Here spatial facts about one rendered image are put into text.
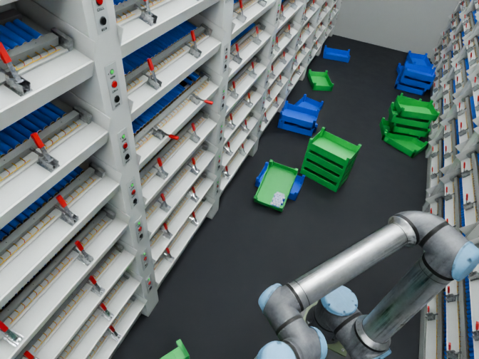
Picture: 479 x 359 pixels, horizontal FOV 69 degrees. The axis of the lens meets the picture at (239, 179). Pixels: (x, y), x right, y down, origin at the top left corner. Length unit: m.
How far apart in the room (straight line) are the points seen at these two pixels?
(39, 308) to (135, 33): 0.79
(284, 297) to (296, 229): 1.21
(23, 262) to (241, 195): 1.62
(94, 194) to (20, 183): 0.27
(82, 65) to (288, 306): 0.82
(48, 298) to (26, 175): 0.41
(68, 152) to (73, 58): 0.22
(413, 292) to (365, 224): 1.14
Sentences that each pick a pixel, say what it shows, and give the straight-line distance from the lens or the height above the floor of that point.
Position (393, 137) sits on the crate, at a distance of 3.30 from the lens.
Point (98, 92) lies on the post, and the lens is 0.95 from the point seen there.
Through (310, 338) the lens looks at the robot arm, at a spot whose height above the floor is 0.78.
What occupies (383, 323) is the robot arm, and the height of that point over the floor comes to 0.48.
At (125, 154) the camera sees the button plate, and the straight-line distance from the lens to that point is 1.09.
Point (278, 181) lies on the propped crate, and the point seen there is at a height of 0.09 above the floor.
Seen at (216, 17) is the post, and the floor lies 1.22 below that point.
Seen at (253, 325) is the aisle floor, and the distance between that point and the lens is 1.88.
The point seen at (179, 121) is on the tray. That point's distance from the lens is 1.36.
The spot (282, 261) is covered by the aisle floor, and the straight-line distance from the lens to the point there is 2.09.
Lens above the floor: 1.72
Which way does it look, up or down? 44 degrees down
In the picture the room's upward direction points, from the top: 7 degrees clockwise
